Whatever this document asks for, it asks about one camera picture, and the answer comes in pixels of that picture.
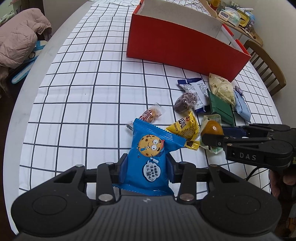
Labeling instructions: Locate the blue white tote bag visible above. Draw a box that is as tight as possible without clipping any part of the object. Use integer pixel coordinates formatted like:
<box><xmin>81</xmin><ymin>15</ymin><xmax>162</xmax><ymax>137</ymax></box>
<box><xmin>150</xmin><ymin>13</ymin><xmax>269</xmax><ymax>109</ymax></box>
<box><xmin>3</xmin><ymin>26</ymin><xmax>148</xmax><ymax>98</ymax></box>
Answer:
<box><xmin>11</xmin><ymin>40</ymin><xmax>48</xmax><ymax>84</ymax></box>

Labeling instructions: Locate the small orange cracker packet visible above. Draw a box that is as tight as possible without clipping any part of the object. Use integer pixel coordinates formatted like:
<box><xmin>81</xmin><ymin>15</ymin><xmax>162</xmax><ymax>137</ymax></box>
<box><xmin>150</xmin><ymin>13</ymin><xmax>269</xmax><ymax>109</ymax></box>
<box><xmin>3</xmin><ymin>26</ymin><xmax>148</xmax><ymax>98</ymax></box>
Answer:
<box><xmin>138</xmin><ymin>103</ymin><xmax>165</xmax><ymax>123</ymax></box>

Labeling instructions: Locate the white digital clock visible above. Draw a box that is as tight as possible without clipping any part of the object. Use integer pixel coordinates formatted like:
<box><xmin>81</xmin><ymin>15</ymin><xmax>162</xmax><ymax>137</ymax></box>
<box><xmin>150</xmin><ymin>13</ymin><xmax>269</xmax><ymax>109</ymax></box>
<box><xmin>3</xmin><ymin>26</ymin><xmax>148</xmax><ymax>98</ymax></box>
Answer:
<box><xmin>218</xmin><ymin>9</ymin><xmax>230</xmax><ymax>22</ymax></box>

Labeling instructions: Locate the wooden chair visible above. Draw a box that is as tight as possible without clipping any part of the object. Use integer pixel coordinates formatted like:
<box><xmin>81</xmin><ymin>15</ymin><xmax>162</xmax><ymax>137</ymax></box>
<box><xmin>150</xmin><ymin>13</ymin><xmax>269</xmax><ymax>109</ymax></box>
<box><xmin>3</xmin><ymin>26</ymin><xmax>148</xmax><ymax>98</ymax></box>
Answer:
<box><xmin>244</xmin><ymin>40</ymin><xmax>287</xmax><ymax>96</ymax></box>

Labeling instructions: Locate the person right hand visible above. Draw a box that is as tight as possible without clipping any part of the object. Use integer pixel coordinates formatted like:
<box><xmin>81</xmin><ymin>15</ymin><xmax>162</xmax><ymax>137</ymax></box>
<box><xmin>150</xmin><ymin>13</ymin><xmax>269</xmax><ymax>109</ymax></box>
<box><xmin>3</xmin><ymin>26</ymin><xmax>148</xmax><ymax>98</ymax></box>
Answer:
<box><xmin>269</xmin><ymin>170</ymin><xmax>296</xmax><ymax>198</ymax></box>

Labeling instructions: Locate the black cable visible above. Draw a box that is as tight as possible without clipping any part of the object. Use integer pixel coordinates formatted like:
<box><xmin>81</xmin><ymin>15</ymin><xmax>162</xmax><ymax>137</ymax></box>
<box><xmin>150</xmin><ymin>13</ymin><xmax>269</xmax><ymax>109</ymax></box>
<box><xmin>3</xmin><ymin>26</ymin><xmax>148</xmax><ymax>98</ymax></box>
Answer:
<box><xmin>245</xmin><ymin>166</ymin><xmax>271</xmax><ymax>186</ymax></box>

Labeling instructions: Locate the wooden side shelf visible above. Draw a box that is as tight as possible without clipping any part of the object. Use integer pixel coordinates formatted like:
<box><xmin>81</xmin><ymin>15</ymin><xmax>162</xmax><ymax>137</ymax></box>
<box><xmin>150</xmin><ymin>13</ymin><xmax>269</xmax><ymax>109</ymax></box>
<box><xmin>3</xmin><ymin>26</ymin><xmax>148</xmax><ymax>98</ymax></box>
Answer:
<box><xmin>200</xmin><ymin>0</ymin><xmax>263</xmax><ymax>47</ymax></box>

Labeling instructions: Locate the white blue biscuit packet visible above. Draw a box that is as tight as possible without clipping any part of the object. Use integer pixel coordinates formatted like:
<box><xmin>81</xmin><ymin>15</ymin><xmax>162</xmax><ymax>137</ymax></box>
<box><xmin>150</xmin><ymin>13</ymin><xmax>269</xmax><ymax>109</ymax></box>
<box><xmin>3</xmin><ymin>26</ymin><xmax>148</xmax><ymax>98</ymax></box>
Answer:
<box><xmin>178</xmin><ymin>77</ymin><xmax>210</xmax><ymax>114</ymax></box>

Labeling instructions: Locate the braised egg clear packet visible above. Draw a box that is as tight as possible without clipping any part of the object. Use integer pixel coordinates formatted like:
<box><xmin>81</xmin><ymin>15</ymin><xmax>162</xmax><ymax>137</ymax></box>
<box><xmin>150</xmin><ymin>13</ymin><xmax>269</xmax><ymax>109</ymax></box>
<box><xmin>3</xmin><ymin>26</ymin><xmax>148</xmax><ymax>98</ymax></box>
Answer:
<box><xmin>199</xmin><ymin>114</ymin><xmax>224</xmax><ymax>154</ymax></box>

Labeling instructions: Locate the blue cookie snack packet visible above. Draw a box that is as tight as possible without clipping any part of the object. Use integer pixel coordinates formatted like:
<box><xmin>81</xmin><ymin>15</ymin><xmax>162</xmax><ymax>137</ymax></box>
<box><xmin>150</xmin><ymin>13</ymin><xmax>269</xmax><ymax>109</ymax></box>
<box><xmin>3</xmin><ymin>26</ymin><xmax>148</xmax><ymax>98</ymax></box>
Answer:
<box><xmin>114</xmin><ymin>118</ymin><xmax>186</xmax><ymax>196</ymax></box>

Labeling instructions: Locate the green snack bar packet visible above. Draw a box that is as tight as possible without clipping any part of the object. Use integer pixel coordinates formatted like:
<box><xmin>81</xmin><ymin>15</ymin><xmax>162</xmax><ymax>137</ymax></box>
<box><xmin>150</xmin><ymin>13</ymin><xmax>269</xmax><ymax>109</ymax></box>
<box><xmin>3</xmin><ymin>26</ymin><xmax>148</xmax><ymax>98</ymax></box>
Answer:
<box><xmin>207</xmin><ymin>89</ymin><xmax>236</xmax><ymax>127</ymax></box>

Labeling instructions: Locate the cream patterned snack bag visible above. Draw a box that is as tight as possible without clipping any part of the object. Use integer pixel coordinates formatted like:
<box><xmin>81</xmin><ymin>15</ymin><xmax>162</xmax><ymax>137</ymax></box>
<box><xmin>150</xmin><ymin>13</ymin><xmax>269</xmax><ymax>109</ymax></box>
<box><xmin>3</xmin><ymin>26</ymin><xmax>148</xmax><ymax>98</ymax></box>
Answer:
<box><xmin>209</xmin><ymin>73</ymin><xmax>235</xmax><ymax>106</ymax></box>

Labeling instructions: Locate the red cardboard box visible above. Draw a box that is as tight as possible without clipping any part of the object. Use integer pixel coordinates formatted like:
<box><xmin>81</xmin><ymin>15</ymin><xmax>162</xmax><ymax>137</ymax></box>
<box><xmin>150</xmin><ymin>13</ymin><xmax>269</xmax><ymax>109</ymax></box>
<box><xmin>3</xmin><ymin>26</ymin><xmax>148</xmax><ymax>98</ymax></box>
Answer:
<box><xmin>126</xmin><ymin>1</ymin><xmax>251</xmax><ymax>81</ymax></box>

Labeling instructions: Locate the light blue snack packet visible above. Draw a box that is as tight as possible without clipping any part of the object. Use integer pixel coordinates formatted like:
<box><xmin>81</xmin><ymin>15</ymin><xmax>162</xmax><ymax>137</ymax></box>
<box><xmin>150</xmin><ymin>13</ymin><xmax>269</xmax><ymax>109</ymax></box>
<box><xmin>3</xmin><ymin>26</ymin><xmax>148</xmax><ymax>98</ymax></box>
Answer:
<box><xmin>234</xmin><ymin>85</ymin><xmax>251</xmax><ymax>123</ymax></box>

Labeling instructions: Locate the yellow chocolate snack packet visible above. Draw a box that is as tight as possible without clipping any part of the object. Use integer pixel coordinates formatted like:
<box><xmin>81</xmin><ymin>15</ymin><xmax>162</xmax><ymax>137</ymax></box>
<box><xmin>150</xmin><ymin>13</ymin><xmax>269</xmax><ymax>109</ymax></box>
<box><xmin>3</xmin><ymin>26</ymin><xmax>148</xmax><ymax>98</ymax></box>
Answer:
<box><xmin>166</xmin><ymin>111</ymin><xmax>200</xmax><ymax>150</ymax></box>

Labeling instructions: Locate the brown chocolate ball wrapper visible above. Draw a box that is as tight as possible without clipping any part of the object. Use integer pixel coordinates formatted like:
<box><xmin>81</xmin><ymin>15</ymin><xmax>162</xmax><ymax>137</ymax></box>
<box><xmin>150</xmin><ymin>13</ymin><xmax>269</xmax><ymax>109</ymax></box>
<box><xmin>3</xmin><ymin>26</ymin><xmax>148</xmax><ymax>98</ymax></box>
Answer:
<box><xmin>174</xmin><ymin>92</ymin><xmax>198</xmax><ymax>113</ymax></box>

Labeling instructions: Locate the pink padded jacket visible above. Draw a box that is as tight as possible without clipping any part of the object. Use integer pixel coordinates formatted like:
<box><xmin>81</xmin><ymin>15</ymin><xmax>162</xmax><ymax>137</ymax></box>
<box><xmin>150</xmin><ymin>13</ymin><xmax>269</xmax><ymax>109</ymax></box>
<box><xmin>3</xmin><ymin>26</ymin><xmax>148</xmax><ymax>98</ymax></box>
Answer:
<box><xmin>1</xmin><ymin>8</ymin><xmax>52</xmax><ymax>69</ymax></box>

